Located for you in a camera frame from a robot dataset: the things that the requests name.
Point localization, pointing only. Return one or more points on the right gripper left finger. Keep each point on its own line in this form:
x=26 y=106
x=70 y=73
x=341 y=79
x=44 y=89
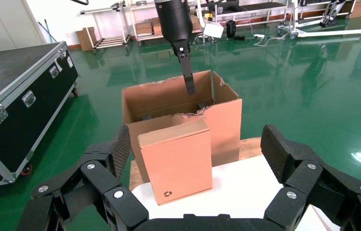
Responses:
x=100 y=181

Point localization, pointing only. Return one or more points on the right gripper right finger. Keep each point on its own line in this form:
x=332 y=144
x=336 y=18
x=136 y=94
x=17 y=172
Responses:
x=311 y=185

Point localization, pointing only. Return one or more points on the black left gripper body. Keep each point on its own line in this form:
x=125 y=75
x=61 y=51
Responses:
x=174 y=19

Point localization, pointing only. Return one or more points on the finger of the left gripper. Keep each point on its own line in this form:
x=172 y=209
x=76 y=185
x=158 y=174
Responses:
x=187 y=75

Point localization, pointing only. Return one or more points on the small pinkish cardboard box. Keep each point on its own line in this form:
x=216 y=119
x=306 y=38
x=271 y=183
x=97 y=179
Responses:
x=174 y=165

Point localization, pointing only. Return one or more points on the upright cardboard box on shelf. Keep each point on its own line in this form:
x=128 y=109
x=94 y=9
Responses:
x=157 y=27

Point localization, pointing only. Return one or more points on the flat cardboard box on shelf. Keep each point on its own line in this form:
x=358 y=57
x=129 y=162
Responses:
x=144 y=28

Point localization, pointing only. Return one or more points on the big open cardboard box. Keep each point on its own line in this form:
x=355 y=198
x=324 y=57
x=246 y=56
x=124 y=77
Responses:
x=225 y=127

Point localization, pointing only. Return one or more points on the stool with caster wheels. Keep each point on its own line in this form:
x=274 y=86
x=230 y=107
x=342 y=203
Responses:
x=203 y=38

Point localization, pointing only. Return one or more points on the black speaker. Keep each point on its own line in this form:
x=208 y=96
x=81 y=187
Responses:
x=231 y=28

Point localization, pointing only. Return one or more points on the black power adapter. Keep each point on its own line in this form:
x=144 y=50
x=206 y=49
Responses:
x=239 y=37

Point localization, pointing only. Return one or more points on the metal trolley cart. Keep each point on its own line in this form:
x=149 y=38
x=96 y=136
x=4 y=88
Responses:
x=112 y=40

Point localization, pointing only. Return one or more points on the white power strip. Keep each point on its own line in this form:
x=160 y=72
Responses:
x=259 y=36

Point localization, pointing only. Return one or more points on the metal workbench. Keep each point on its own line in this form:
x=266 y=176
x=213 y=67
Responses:
x=257 y=6

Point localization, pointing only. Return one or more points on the black flight case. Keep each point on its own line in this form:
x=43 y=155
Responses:
x=18 y=121

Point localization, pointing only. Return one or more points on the grey door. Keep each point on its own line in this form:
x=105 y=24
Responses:
x=8 y=22

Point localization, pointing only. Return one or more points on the cardboard box by wall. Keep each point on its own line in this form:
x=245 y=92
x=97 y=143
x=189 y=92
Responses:
x=86 y=39

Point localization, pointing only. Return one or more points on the white metal stand frame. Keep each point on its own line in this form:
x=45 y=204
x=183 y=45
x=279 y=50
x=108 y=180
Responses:
x=327 y=33

